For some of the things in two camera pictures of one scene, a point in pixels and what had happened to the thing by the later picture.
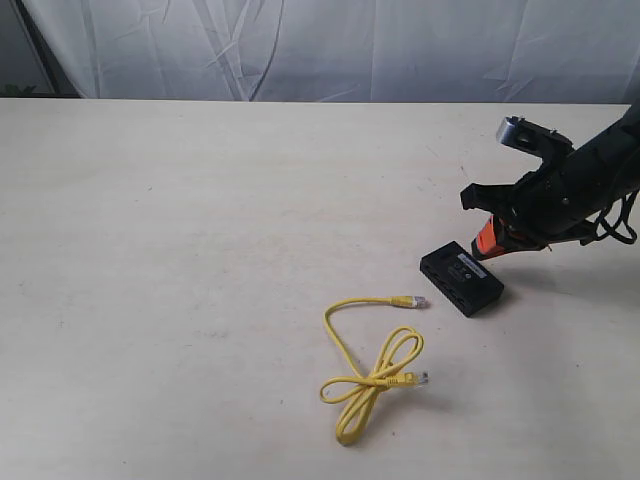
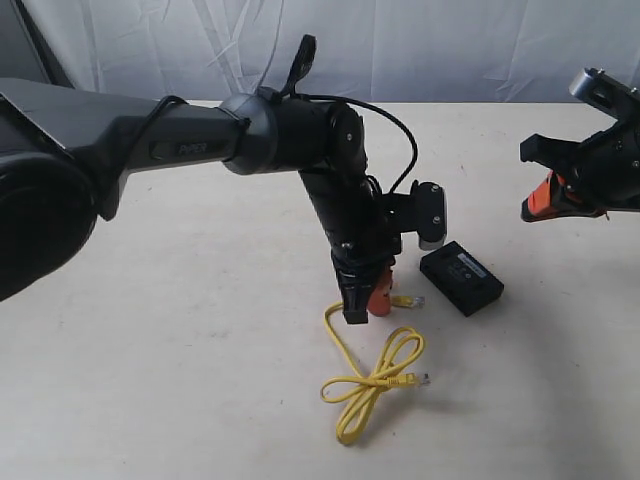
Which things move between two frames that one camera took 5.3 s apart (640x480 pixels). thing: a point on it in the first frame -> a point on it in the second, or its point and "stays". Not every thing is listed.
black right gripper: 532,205 -> 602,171
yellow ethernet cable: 390,362 stays
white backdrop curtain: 584,52 stays
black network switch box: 464,280 stays
